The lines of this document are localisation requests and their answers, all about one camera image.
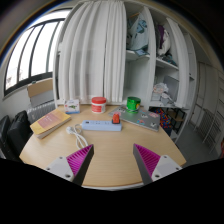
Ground light blue power strip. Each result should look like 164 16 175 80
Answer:
82 120 122 131

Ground small white and blue box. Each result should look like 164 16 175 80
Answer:
64 99 80 114

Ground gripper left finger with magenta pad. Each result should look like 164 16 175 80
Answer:
45 144 94 186

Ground black backpack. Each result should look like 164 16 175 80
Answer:
0 111 33 162

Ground white power strip cable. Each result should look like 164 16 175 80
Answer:
65 123 89 150

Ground orange charger plug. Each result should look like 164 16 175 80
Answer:
112 113 120 124

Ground white jar with red lid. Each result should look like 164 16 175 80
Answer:
91 97 106 114

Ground yellow book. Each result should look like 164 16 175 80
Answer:
30 109 71 139

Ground white radiator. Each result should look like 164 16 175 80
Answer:
27 101 55 123

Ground window with black frame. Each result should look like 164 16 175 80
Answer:
4 18 64 96

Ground cardboard box on radiator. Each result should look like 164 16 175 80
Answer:
27 78 54 107

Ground grey laptop with stickers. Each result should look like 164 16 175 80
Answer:
109 105 160 131

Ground white drying rack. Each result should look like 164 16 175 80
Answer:
195 109 224 152

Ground green round tin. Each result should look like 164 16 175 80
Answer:
126 96 141 112

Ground clothes on upper shelf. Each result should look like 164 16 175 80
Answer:
126 13 176 66

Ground colourful box under shelf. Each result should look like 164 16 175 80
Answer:
155 108 171 129

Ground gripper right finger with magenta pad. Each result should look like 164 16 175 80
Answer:
133 144 181 185

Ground white shelving unit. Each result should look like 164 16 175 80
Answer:
123 1 194 139

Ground white curtain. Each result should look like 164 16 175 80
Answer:
54 0 126 103

